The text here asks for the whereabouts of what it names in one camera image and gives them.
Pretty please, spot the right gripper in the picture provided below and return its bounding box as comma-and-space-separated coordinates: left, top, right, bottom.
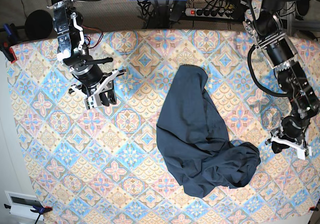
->
67, 57, 116, 107

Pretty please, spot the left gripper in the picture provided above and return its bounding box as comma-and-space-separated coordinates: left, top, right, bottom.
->
265, 116, 310, 154

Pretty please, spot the dark navy t-shirt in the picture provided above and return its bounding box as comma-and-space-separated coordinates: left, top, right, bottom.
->
156, 65, 261, 198

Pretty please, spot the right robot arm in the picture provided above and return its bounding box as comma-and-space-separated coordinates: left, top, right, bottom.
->
51, 0, 126, 110

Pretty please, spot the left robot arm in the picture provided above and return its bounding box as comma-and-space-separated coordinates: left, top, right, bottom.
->
243, 0, 320, 160

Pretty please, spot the patterned colourful tablecloth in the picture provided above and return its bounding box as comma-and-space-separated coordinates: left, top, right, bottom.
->
6, 30, 320, 224

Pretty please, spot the orange clamp bottom-right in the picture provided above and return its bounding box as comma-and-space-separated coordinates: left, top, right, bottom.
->
309, 207, 319, 212

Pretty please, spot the black round stool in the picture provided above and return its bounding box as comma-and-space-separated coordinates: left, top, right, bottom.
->
24, 9, 53, 40

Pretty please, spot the blue orange clamp top-left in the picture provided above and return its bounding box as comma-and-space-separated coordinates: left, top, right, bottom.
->
0, 23, 18, 63

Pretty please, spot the blue orange clamp bottom-left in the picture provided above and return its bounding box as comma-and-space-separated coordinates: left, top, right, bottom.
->
4, 204, 53, 224

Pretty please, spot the white power strip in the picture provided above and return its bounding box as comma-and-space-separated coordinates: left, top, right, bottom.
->
184, 8, 232, 19

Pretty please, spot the black round object top-right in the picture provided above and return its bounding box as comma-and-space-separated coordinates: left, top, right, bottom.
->
295, 0, 310, 16

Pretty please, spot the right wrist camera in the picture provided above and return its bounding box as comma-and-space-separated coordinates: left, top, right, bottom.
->
83, 94, 102, 110

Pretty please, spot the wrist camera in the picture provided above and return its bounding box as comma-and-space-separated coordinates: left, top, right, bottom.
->
83, 94, 102, 110
296, 146, 312, 160

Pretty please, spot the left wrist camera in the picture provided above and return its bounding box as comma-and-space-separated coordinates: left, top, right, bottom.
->
296, 146, 312, 160

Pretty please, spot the white wall vent panel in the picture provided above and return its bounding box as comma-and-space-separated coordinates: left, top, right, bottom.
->
5, 191, 41, 222

